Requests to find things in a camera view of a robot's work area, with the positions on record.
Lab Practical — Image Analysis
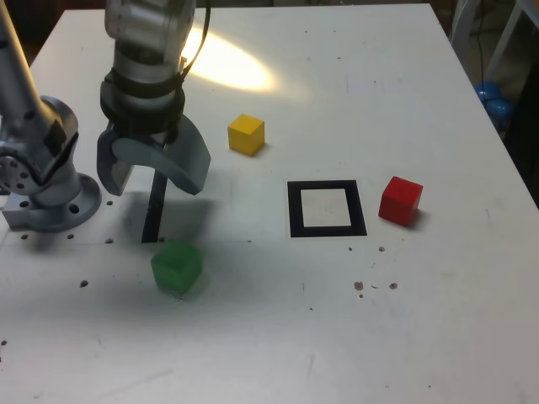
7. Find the thin black hanging cable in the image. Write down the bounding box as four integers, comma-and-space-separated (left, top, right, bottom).
474, 0, 486, 83

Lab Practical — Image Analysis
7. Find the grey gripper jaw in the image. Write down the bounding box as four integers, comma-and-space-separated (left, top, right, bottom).
96, 120, 136, 197
110, 116, 212, 197

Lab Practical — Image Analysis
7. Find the green cube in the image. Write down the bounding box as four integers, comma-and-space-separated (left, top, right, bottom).
150, 239, 205, 295

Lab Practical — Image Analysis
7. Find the blue round object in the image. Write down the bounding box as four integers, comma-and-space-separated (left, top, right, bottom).
474, 80, 515, 127

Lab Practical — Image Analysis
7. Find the black tape square outline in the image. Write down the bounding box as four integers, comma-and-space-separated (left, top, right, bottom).
286, 179, 368, 239

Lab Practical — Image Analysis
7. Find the red cube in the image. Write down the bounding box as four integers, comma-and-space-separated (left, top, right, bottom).
377, 176, 424, 228

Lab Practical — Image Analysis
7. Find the yellow cube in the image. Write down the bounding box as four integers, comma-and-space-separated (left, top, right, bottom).
227, 113, 266, 157

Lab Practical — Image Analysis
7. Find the white metal frame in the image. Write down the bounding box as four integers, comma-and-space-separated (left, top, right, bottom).
446, 0, 539, 83

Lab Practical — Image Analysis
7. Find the black tape strip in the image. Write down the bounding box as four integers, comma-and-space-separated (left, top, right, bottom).
141, 167, 169, 244

